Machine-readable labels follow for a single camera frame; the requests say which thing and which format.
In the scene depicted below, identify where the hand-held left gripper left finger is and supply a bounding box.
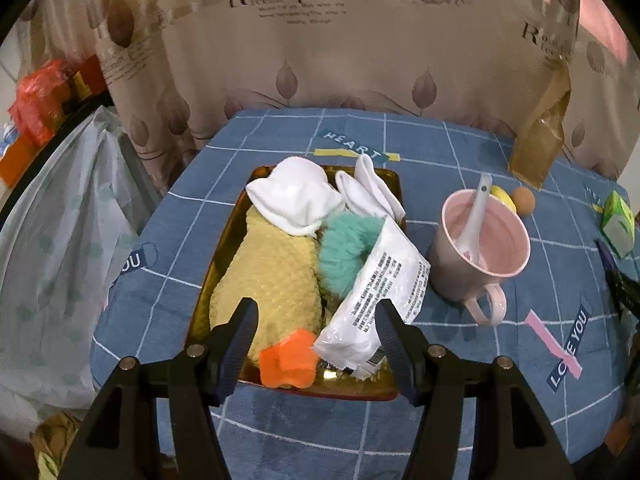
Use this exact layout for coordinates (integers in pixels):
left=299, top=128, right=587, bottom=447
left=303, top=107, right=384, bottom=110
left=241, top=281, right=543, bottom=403
left=57, top=296, right=260, bottom=480

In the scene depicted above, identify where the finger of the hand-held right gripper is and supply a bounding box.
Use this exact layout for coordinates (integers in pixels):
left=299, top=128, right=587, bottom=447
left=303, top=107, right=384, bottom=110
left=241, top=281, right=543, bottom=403
left=595, top=237, right=640, bottom=321

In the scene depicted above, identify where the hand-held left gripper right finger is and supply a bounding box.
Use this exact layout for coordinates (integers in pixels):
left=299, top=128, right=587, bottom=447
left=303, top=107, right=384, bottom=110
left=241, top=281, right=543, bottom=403
left=372, top=298, right=576, bottom=480

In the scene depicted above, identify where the yellow plush duck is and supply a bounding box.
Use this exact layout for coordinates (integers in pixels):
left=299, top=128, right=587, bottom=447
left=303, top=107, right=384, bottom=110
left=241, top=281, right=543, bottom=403
left=209, top=207, right=323, bottom=388

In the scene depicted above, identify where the plastic packet with label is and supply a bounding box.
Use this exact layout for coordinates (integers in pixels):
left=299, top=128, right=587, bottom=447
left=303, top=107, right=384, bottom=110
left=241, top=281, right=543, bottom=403
left=313, top=217, right=432, bottom=380

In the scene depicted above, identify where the teal fluffy scrunchie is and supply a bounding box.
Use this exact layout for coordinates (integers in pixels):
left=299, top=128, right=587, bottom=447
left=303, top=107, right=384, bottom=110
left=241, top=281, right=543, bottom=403
left=317, top=211, right=386, bottom=297

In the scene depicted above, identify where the gold tin tray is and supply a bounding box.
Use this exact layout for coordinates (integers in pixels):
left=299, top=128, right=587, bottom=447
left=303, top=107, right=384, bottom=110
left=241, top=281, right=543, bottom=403
left=189, top=164, right=407, bottom=402

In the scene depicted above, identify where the white sock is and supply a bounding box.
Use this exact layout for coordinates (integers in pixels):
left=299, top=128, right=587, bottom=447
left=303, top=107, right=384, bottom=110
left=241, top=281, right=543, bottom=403
left=245, top=156, right=346, bottom=237
left=334, top=154, right=406, bottom=222

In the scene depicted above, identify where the green tissue pack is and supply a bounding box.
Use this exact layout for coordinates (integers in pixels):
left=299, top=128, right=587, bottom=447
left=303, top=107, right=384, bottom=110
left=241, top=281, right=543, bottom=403
left=600, top=191, right=637, bottom=260

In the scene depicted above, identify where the pink mug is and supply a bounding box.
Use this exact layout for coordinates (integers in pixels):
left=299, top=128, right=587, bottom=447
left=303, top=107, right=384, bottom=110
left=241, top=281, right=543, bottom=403
left=429, top=189, right=532, bottom=327

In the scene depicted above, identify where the brown egg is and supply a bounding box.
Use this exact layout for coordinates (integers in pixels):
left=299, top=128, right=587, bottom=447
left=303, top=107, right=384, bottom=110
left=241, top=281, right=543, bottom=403
left=512, top=188, right=537, bottom=217

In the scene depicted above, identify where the yellow striped plush toy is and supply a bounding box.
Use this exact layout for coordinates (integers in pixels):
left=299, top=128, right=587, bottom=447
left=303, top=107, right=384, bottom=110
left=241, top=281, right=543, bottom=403
left=489, top=185, right=518, bottom=213

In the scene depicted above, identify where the white spoon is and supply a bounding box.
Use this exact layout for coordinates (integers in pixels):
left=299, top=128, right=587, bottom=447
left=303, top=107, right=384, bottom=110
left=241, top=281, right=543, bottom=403
left=452, top=172, right=493, bottom=266

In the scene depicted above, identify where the translucent plastic cover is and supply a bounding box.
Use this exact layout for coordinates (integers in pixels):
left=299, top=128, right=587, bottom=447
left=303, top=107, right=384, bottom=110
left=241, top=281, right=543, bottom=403
left=0, top=105, right=166, bottom=443

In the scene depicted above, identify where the brown crumpled cloth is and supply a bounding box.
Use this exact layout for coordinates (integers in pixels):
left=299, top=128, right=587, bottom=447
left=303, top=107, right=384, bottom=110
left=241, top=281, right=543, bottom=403
left=31, top=410, right=83, bottom=480

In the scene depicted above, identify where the orange box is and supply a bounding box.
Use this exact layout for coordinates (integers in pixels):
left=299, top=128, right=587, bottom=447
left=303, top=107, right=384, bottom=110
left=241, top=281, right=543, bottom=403
left=0, top=135, right=38, bottom=186

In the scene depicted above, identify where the beige leaf print curtain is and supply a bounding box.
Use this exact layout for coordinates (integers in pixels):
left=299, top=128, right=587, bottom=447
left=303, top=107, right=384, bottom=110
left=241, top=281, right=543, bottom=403
left=95, top=0, right=640, bottom=181

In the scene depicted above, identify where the red box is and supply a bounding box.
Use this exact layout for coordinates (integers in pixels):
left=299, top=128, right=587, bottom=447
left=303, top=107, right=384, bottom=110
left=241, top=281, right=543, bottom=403
left=65, top=55, right=108, bottom=106

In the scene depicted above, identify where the red plastic bag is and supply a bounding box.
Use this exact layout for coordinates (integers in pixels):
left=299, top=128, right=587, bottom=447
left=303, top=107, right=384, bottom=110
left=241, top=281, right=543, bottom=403
left=9, top=59, right=68, bottom=146

